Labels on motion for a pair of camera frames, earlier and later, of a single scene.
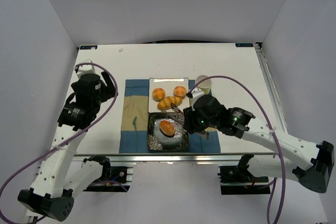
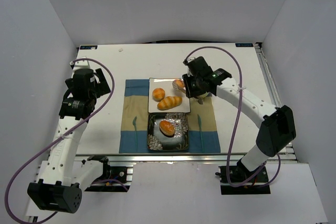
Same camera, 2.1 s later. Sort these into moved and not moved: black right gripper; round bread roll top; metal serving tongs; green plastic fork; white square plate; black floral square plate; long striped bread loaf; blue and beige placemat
Moved: black right gripper; metal serving tongs
Not moved: blue and beige placemat; long striped bread loaf; green plastic fork; white square plate; round bread roll top; black floral square plate
